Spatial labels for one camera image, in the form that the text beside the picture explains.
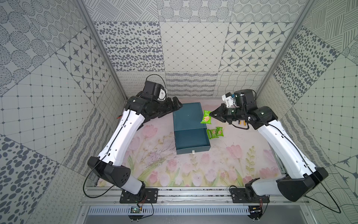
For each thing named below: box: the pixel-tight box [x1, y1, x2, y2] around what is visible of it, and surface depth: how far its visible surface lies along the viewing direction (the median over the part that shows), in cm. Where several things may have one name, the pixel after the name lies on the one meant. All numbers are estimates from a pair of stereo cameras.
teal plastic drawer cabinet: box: [172, 102, 209, 141], surface depth 80 cm
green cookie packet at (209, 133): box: [206, 128, 213, 140], surface depth 100 cm
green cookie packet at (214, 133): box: [210, 128, 220, 139], surface depth 100 cm
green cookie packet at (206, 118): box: [200, 110, 213, 125], surface depth 70 cm
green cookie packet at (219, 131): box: [215, 126, 224, 137], surface depth 100 cm
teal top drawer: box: [174, 127, 212, 155], surface depth 80 cm
